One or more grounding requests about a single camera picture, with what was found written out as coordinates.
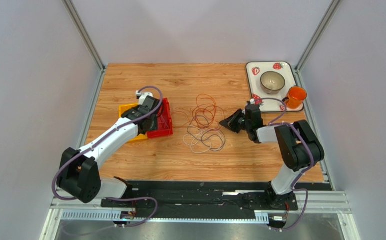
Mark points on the aluminium frame rail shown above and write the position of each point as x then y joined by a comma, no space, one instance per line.
73,13

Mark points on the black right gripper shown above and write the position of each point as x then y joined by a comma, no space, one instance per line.
240,120

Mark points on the orange mug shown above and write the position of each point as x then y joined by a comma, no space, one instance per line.
294,97

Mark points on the beige ceramic bowl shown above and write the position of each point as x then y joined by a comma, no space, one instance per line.
272,82

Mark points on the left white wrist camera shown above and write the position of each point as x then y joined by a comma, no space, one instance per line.
141,96

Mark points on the strawberry pattern tray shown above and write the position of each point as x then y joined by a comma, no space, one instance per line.
267,103

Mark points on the red plastic bin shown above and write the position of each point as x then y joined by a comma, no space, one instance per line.
162,125

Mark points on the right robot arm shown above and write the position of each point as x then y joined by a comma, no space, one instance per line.
299,147

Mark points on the yellow plastic bin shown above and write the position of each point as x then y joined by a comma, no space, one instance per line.
121,110

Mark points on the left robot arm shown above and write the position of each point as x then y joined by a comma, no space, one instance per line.
78,177

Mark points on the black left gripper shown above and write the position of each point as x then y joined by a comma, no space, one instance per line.
155,124

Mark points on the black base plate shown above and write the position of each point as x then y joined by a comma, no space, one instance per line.
216,200

